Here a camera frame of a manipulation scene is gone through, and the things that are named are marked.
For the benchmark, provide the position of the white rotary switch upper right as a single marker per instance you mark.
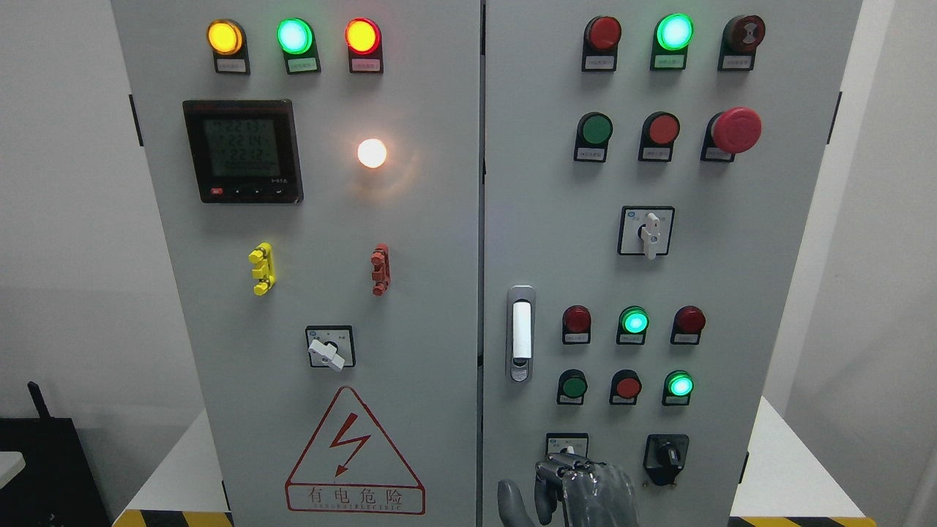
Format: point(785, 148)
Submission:
point(645, 230)

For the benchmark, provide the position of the white rotary switch left door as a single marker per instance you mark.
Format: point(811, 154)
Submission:
point(330, 346)

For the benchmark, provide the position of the green push button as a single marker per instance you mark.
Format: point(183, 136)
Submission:
point(593, 133)
point(572, 387)

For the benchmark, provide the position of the black digital power meter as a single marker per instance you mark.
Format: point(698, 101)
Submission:
point(244, 151)

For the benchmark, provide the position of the orange red indicator lamp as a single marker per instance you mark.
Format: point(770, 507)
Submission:
point(364, 41)

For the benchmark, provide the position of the white platform with hazard stripes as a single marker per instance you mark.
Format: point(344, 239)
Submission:
point(783, 484)

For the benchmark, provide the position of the red lamp top right door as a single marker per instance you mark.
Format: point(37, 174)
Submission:
point(600, 44)

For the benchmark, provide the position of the yellow indicator lamp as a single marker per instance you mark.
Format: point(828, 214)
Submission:
point(228, 42)

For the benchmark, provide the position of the red high voltage warning sticker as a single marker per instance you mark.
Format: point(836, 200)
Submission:
point(351, 465)

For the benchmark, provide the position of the white rotary switch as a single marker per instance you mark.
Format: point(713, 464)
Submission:
point(566, 443)
point(645, 230)

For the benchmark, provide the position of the black selector knob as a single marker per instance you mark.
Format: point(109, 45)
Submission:
point(665, 457)

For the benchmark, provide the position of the grey right cabinet door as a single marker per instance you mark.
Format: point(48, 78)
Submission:
point(553, 223)

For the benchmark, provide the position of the green push button lower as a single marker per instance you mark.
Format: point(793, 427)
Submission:
point(572, 387)

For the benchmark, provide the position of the red push button lower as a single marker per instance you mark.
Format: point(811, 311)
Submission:
point(625, 387)

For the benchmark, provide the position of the dark red buzzer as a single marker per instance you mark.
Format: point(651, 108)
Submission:
point(741, 37)

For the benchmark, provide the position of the green push button upper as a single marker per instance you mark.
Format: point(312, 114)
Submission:
point(593, 133)

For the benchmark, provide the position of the green lamp middle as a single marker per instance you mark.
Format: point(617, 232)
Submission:
point(632, 326)

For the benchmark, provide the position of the black box with antenna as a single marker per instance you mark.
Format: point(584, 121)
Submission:
point(56, 488)

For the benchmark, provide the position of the silver swing door handle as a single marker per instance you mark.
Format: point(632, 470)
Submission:
point(520, 332)

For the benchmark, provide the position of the red emergency stop button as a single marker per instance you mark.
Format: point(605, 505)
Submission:
point(729, 133)

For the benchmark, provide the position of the red push button upper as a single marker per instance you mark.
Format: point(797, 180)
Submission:
point(658, 135)

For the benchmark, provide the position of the white rotary switch lower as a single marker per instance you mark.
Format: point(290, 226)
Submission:
point(566, 443)

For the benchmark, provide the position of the white glowing lamp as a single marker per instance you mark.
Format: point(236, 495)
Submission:
point(372, 153)

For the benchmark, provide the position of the grey cabinet door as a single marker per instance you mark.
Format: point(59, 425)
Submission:
point(553, 223)
point(415, 346)

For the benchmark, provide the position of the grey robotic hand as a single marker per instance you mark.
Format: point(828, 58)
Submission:
point(591, 493)

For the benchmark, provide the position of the green lit button lower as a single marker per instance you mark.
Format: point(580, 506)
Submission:
point(677, 389)

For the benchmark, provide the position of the grey left cabinet door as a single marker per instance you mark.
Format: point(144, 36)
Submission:
point(415, 346)

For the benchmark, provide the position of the green indicator lamp left door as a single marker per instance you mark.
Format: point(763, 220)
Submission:
point(299, 46)

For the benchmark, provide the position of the red lamp middle left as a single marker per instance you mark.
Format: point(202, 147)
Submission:
point(576, 323)

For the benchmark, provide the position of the green lamp top right door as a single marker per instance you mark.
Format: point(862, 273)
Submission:
point(672, 36)

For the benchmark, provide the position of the red push button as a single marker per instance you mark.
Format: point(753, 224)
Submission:
point(658, 135)
point(625, 387)

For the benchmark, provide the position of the red lamp middle right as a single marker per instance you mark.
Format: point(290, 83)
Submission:
point(688, 325)

